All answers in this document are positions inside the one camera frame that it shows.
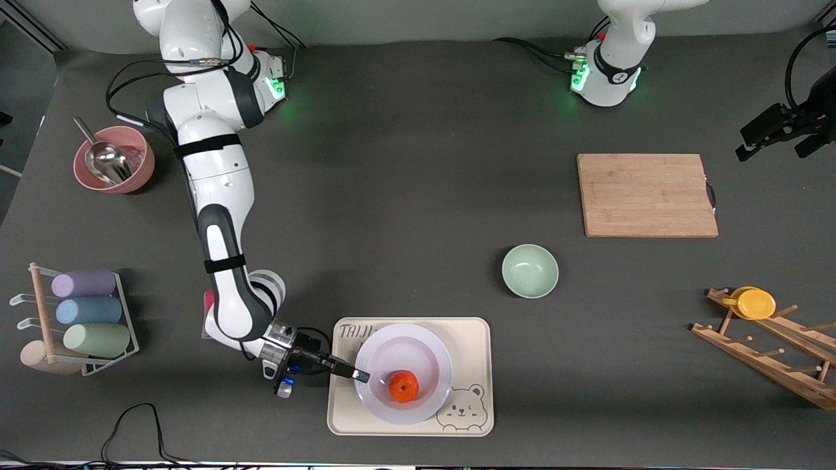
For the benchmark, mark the metal scoop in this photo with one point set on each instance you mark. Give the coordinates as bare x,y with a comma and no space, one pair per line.
108,162

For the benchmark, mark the beige bear print tray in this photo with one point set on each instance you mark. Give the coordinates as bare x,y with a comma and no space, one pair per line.
473,352

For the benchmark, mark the white round plate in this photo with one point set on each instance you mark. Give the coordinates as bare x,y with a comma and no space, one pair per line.
405,349

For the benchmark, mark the wooden dish rack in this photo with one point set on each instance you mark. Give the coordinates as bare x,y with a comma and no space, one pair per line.
764,365

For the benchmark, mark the purple cup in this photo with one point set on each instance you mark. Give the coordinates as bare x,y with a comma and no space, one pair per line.
85,283

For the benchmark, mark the green cup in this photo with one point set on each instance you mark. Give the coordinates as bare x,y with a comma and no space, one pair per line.
98,340

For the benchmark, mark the orange fruit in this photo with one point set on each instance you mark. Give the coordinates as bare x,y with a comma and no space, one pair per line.
403,386

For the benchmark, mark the blue cup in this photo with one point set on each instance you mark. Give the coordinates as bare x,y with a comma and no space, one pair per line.
90,311

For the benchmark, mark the pink folded cloth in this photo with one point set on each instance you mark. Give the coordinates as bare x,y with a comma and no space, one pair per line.
208,305

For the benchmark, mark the pink bowl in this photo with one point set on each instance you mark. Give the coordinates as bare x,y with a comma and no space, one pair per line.
140,147

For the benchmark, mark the wooden cutting board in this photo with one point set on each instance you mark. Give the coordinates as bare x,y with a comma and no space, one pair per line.
646,196

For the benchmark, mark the wooden rack rod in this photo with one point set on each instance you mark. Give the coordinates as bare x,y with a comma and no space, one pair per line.
43,313

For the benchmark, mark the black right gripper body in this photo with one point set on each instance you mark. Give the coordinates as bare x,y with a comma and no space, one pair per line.
305,357

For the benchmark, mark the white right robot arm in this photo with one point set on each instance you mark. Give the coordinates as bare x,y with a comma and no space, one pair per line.
219,196

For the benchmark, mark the yellow cup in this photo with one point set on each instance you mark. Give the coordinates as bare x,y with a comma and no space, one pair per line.
756,305

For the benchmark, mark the pale green bowl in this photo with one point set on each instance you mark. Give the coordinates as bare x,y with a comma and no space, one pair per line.
530,271

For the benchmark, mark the beige cup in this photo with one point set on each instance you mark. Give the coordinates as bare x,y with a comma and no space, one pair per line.
36,359

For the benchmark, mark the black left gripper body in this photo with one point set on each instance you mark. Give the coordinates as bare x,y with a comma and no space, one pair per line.
812,108

